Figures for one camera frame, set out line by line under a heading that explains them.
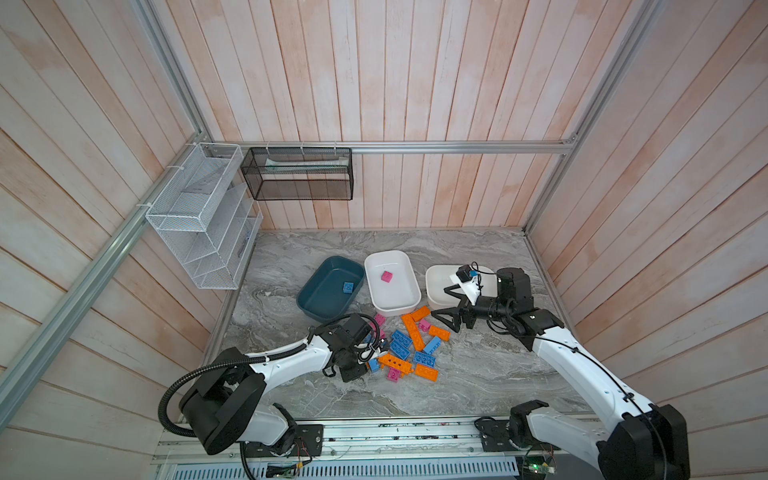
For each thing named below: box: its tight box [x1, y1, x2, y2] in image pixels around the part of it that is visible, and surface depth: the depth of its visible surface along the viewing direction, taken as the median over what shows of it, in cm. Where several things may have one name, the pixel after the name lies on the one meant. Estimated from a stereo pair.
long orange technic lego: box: [378, 353, 413, 378], surface depth 86 cm
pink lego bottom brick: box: [386, 367, 401, 383], surface depth 85 cm
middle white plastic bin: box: [364, 250, 422, 317], surface depth 106 cm
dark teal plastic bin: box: [296, 256, 366, 323], surface depth 103 cm
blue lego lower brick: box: [414, 351, 436, 368], surface depth 87 cm
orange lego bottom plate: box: [415, 364, 439, 382], surface depth 86 cm
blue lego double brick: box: [389, 329, 412, 360], surface depth 90 cm
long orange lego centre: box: [402, 313, 425, 352], surface depth 95 cm
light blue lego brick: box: [424, 336, 441, 355], surface depth 90 cm
